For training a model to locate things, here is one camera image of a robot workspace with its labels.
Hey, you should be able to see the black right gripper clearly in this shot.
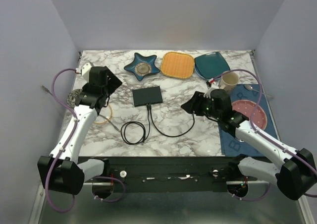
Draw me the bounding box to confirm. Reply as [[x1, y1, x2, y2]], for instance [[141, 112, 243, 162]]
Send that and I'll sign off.
[[180, 91, 221, 120]]

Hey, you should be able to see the grey ethernet cable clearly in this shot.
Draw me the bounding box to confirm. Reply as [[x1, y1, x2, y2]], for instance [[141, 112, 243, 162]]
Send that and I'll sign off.
[[41, 85, 120, 131]]

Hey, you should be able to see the yellow ethernet cable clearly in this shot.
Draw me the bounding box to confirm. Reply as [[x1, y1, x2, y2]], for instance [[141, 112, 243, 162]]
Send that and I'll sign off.
[[94, 104, 114, 125]]

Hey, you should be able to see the black network switch box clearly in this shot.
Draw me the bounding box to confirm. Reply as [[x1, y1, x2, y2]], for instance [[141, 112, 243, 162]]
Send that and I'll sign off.
[[132, 86, 163, 107]]

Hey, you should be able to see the black ethernet cable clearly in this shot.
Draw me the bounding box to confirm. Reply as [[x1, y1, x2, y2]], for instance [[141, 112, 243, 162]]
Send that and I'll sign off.
[[148, 104, 195, 137]]

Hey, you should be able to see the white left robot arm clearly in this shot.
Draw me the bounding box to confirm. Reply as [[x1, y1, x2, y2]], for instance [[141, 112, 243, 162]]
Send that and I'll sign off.
[[38, 66, 122, 195]]

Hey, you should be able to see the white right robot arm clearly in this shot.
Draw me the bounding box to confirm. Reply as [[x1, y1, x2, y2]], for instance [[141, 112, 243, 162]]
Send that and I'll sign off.
[[181, 89, 317, 200]]

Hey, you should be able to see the small floral patterned bowl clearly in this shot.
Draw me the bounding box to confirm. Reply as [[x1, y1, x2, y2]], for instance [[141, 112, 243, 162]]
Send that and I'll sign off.
[[66, 89, 82, 109]]

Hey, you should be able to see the teal square plate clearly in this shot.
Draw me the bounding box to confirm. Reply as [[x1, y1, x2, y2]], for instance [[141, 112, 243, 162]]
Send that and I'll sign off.
[[194, 52, 230, 80]]

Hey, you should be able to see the beige ceramic mug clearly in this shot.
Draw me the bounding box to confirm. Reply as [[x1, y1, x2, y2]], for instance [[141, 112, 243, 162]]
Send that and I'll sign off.
[[219, 72, 239, 94]]

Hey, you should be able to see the blue star-shaped dish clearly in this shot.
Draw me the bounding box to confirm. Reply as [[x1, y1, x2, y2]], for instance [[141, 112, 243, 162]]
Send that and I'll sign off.
[[124, 53, 160, 81]]

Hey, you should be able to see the orange woven square tray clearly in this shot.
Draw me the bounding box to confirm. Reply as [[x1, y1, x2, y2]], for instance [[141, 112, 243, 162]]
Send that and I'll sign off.
[[160, 52, 195, 79]]

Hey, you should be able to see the metal spoon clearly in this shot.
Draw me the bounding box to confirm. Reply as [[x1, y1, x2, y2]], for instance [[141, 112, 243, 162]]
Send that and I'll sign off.
[[244, 84, 273, 98]]

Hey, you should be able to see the blue cloth placemat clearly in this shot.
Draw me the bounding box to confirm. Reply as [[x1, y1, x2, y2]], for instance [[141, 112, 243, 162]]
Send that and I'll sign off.
[[219, 84, 277, 157]]

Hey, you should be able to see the pink dotted plate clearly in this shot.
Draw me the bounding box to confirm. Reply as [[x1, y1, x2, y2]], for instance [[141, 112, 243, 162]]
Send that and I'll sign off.
[[232, 100, 267, 130]]

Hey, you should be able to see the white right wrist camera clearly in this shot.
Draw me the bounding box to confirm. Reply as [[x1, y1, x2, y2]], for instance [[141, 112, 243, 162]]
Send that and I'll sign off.
[[204, 83, 219, 98]]

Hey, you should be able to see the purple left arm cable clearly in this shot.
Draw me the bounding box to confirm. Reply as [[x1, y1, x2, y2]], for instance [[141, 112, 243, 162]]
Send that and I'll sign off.
[[44, 68, 126, 214]]

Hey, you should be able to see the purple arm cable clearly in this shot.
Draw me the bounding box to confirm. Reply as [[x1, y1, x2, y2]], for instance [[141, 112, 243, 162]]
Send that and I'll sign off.
[[207, 69, 317, 202], [44, 68, 126, 214]]

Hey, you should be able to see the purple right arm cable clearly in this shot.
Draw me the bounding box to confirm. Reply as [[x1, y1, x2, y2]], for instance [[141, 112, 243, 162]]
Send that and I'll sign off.
[[207, 69, 317, 202]]

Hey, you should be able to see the black mounting base plate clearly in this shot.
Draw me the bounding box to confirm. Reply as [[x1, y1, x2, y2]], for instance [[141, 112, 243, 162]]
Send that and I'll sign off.
[[81, 156, 273, 194]]

